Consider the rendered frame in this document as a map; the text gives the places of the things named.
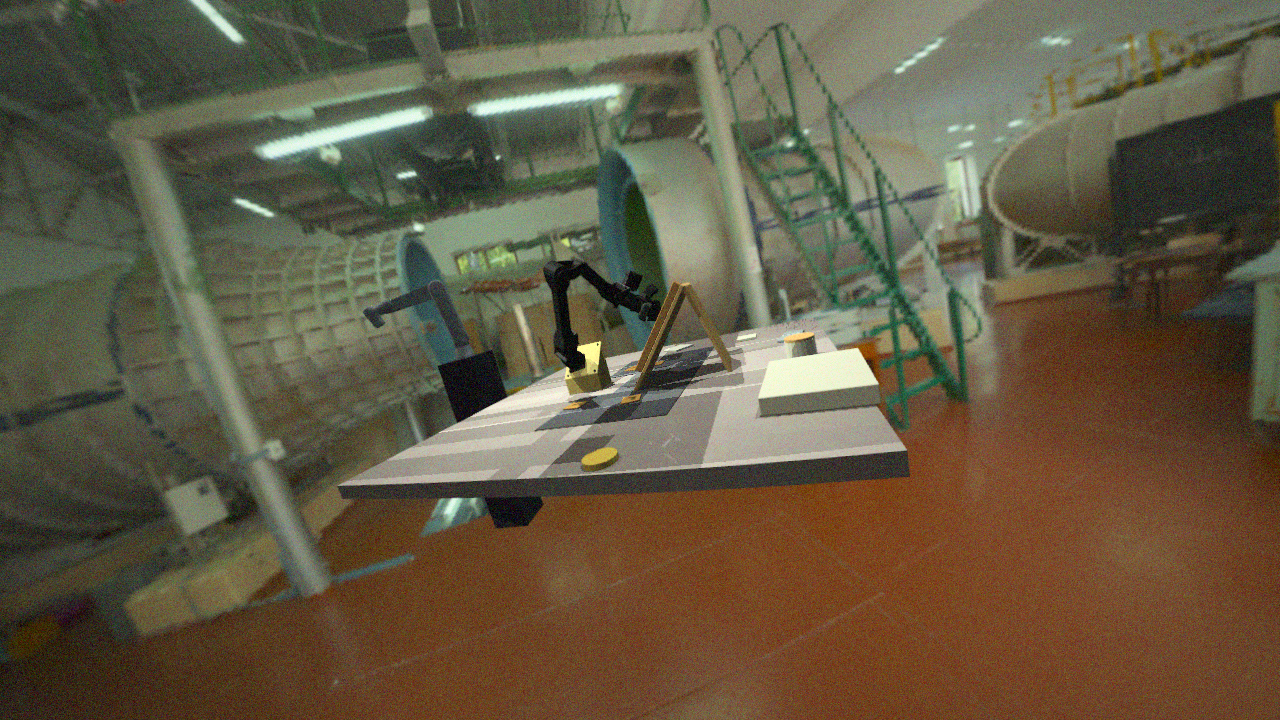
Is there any yellow round disc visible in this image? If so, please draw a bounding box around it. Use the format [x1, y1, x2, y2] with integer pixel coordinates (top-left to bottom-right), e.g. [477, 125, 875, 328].
[581, 448, 620, 471]

